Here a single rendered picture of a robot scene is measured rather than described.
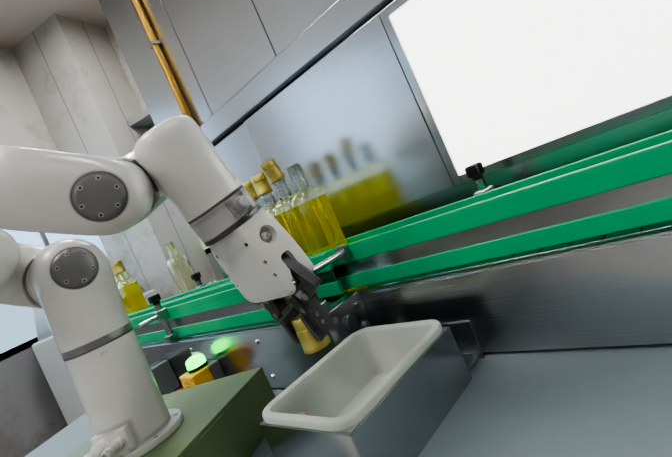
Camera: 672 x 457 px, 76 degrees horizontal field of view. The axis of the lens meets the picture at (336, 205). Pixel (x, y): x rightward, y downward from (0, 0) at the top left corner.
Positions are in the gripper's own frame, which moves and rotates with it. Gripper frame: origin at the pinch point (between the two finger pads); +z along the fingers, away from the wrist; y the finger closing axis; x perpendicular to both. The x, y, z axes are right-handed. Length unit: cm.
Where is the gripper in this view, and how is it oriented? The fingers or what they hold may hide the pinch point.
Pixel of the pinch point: (306, 322)
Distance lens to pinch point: 55.8
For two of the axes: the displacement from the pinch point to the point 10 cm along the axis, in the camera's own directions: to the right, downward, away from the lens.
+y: -6.6, 2.8, 7.0
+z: 5.6, 8.0, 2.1
